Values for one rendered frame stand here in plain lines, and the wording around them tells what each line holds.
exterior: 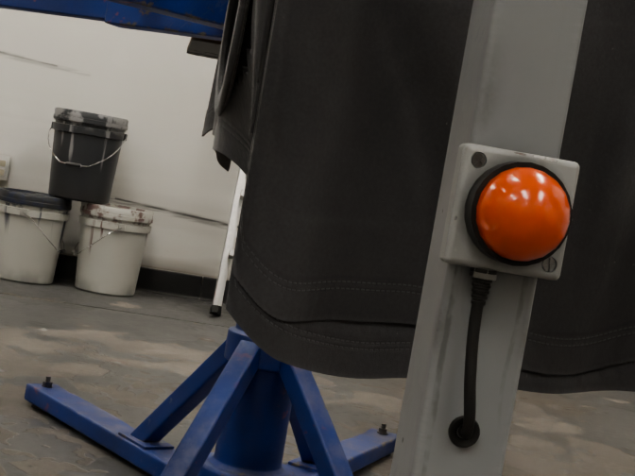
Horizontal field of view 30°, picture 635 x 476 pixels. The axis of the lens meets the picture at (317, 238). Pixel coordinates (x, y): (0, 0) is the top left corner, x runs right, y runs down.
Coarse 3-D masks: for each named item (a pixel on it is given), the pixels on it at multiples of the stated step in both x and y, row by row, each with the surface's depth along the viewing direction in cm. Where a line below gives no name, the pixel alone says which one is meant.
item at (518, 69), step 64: (512, 0) 49; (576, 0) 49; (512, 64) 49; (512, 128) 49; (448, 192) 51; (448, 256) 48; (448, 320) 50; (512, 320) 50; (448, 384) 50; (512, 384) 50; (448, 448) 50
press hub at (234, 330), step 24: (240, 336) 209; (264, 360) 208; (264, 384) 209; (240, 408) 210; (264, 408) 209; (288, 408) 213; (240, 432) 210; (264, 432) 210; (216, 456) 213; (240, 456) 210; (264, 456) 210
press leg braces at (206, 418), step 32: (256, 352) 206; (192, 384) 229; (224, 384) 201; (288, 384) 206; (160, 416) 237; (224, 416) 198; (320, 416) 201; (160, 448) 240; (192, 448) 192; (320, 448) 198
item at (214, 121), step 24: (240, 0) 79; (240, 24) 79; (240, 48) 80; (216, 72) 122; (240, 72) 83; (216, 96) 89; (240, 96) 83; (216, 120) 113; (240, 120) 83; (216, 144) 86; (240, 144) 84
